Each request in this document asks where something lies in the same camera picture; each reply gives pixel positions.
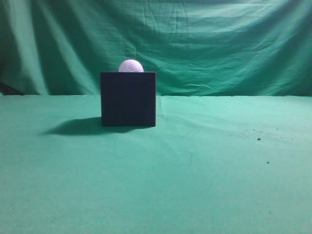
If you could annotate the white dimpled golf ball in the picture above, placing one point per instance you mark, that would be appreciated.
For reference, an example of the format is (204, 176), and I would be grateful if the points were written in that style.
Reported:
(131, 65)

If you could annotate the black cube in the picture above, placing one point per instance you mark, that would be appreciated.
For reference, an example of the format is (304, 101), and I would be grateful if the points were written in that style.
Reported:
(128, 99)

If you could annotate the green cloth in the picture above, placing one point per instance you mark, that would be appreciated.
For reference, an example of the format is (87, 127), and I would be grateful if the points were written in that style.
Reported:
(231, 152)

